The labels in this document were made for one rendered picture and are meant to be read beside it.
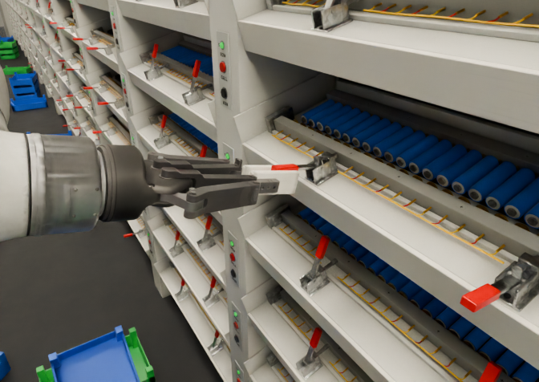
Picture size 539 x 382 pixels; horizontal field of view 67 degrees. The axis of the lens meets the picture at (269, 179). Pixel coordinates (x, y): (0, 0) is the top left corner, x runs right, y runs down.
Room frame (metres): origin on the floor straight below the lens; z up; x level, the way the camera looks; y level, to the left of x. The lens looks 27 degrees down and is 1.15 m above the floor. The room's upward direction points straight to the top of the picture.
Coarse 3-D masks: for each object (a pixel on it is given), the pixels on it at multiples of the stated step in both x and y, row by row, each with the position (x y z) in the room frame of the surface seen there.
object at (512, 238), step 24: (288, 120) 0.62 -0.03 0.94; (312, 144) 0.55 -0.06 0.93; (336, 144) 0.52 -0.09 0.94; (360, 168) 0.47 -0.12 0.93; (384, 168) 0.45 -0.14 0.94; (408, 192) 0.40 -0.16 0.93; (432, 192) 0.39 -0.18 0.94; (456, 216) 0.35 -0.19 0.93; (480, 216) 0.34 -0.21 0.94; (504, 240) 0.31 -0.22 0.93; (528, 240) 0.30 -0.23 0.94
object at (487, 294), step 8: (512, 272) 0.27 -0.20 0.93; (520, 272) 0.26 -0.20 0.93; (504, 280) 0.26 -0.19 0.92; (512, 280) 0.26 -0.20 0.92; (520, 280) 0.26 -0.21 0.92; (480, 288) 0.24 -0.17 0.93; (488, 288) 0.24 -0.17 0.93; (496, 288) 0.25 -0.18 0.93; (504, 288) 0.25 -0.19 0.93; (512, 288) 0.25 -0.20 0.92; (464, 296) 0.23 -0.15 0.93; (472, 296) 0.23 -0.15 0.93; (480, 296) 0.23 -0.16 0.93; (488, 296) 0.23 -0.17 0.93; (496, 296) 0.24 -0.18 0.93; (464, 304) 0.23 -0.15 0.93; (472, 304) 0.22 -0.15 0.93; (480, 304) 0.23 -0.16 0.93
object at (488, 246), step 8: (280, 136) 0.62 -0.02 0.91; (296, 144) 0.58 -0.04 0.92; (312, 152) 0.55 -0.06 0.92; (344, 168) 0.49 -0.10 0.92; (352, 176) 0.48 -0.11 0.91; (360, 176) 0.47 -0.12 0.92; (376, 184) 0.44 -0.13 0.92; (384, 192) 0.43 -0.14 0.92; (392, 192) 0.42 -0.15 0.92; (400, 200) 0.41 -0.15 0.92; (408, 200) 0.40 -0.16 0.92; (416, 208) 0.39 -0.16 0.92; (424, 216) 0.38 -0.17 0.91; (432, 216) 0.37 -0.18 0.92; (440, 224) 0.36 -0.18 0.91; (448, 224) 0.35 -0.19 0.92; (456, 232) 0.35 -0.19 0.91; (464, 232) 0.34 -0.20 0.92; (472, 240) 0.33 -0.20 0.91; (480, 240) 0.33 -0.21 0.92; (488, 248) 0.32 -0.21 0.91; (496, 248) 0.31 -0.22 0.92; (504, 256) 0.30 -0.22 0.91; (512, 256) 0.30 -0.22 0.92
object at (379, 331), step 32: (256, 224) 0.64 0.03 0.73; (288, 224) 0.63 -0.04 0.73; (320, 224) 0.61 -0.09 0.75; (256, 256) 0.61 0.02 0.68; (288, 256) 0.56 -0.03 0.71; (320, 256) 0.49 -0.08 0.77; (352, 256) 0.52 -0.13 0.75; (288, 288) 0.52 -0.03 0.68; (320, 288) 0.48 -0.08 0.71; (352, 288) 0.47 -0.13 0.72; (384, 288) 0.44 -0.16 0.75; (416, 288) 0.44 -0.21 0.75; (320, 320) 0.45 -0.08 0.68; (352, 320) 0.42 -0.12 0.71; (384, 320) 0.41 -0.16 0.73; (416, 320) 0.39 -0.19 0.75; (448, 320) 0.38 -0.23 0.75; (352, 352) 0.39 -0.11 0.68; (384, 352) 0.37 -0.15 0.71; (416, 352) 0.36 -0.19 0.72; (448, 352) 0.35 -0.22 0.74; (480, 352) 0.34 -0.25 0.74; (512, 352) 0.33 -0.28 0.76
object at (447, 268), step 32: (288, 96) 0.68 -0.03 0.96; (320, 96) 0.72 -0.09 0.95; (384, 96) 0.61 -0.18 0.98; (256, 128) 0.64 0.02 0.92; (480, 128) 0.47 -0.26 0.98; (256, 160) 0.60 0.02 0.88; (288, 160) 0.55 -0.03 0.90; (320, 192) 0.46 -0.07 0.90; (352, 192) 0.45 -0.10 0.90; (352, 224) 0.41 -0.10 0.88; (384, 224) 0.38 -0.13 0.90; (416, 224) 0.37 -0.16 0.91; (384, 256) 0.37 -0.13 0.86; (416, 256) 0.33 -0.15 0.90; (448, 256) 0.32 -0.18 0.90; (480, 256) 0.31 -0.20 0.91; (448, 288) 0.30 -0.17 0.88; (480, 320) 0.27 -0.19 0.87; (512, 320) 0.25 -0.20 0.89
